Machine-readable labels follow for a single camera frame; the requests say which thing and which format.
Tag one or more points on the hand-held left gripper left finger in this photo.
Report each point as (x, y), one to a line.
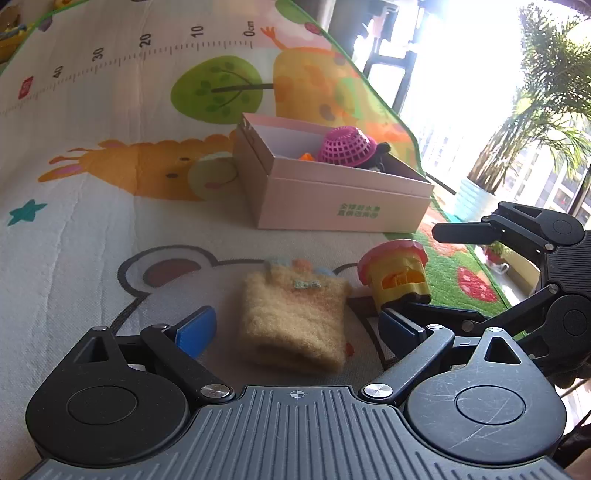
(198, 327)

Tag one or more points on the black plush toy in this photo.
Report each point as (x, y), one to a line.
(381, 154)

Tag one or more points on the pink plastic toy net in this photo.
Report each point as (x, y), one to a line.
(344, 147)

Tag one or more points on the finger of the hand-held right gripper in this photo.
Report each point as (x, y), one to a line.
(443, 314)
(461, 233)

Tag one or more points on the black window frame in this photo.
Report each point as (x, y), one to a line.
(405, 78)

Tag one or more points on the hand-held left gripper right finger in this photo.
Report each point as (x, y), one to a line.
(397, 327)

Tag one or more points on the orange plastic half shell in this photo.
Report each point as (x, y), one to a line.
(307, 157)

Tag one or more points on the printed play mat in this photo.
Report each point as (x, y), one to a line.
(115, 184)

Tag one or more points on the yellow pillow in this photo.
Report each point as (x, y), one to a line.
(9, 46)

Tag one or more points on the palm plant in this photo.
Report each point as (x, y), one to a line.
(545, 106)

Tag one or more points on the yellow knitted pouch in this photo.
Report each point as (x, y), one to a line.
(291, 323)

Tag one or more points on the pale teal plant pot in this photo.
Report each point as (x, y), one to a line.
(473, 203)

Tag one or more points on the yellow and pink cake toy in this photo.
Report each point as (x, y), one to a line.
(392, 277)

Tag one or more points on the small potted plant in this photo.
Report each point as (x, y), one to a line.
(496, 256)

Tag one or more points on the pink cardboard box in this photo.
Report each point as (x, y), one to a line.
(323, 203)

